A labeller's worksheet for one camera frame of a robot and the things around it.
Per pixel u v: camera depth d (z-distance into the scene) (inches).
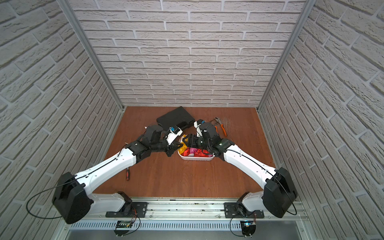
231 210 29.0
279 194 15.9
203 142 25.8
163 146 26.4
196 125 28.6
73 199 15.5
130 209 26.9
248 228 27.4
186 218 28.6
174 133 26.4
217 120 43.7
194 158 35.2
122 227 28.1
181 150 30.4
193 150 35.4
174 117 42.0
